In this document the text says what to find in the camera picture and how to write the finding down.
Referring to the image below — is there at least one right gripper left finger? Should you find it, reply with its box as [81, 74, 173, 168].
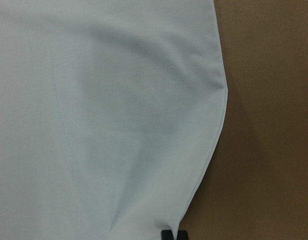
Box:
[161, 230, 174, 240]

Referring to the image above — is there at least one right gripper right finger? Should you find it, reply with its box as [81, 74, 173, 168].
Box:
[176, 230, 189, 240]

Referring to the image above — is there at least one light blue t-shirt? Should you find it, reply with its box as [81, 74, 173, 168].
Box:
[0, 0, 228, 240]

